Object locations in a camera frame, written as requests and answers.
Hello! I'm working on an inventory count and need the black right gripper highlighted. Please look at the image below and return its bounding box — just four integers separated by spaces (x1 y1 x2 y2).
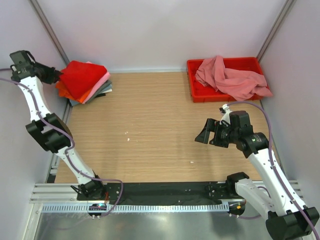
195 118 239 148

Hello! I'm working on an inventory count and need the red t shirt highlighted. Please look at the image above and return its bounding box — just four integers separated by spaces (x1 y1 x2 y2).
59 60 107 98

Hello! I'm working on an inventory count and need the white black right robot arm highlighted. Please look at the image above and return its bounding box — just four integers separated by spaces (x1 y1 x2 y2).
194 110 320 240

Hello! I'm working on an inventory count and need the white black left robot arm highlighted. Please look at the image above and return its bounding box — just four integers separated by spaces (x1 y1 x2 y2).
9 50 106 200

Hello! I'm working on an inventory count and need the orange folded t shirt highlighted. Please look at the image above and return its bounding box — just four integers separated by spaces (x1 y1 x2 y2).
55 81 93 104

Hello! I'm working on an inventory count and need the teal folded t shirt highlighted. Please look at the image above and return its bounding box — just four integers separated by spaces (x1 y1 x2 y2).
67 83 113 107

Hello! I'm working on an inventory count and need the red plastic bin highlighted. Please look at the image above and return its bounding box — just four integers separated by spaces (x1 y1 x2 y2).
187 55 273 103

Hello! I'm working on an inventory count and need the black folded t shirt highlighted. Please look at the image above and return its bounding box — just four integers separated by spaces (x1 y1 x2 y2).
94 92 109 99

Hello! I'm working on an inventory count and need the pink folded t shirt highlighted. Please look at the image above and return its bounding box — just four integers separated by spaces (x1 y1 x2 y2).
82 70 111 104

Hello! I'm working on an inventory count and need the grey folded t shirt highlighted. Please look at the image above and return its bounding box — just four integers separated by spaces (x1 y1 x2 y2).
86 80 112 103

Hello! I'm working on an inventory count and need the dusty pink crumpled t shirt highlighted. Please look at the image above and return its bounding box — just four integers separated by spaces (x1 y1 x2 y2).
195 55 273 101

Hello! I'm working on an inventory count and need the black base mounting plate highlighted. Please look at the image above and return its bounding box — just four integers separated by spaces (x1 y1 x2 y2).
72 181 242 206

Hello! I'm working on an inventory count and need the white folded t shirt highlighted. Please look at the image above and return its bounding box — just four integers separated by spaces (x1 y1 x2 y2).
98 88 113 95

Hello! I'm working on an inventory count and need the left corner aluminium post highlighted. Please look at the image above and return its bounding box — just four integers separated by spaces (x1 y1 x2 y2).
28 0 70 66

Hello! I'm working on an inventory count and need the corner aluminium post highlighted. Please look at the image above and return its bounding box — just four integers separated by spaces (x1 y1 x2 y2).
256 0 297 63
28 0 70 66

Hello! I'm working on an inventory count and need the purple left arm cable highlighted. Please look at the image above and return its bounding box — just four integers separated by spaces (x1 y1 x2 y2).
0 68 125 217

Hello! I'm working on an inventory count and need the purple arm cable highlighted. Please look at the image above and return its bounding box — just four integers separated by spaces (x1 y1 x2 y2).
0 68 125 217
219 100 320 240

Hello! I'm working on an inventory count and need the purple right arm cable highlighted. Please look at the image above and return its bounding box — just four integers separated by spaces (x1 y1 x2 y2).
219 100 320 240

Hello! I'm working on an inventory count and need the aluminium frame rail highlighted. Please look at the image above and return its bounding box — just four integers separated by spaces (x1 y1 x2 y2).
29 180 304 203

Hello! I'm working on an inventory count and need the white slotted cable duct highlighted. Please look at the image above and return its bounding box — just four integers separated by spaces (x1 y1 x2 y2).
41 202 229 214

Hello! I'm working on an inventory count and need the right corner aluminium post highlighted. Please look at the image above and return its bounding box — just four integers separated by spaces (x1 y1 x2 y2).
256 0 297 63

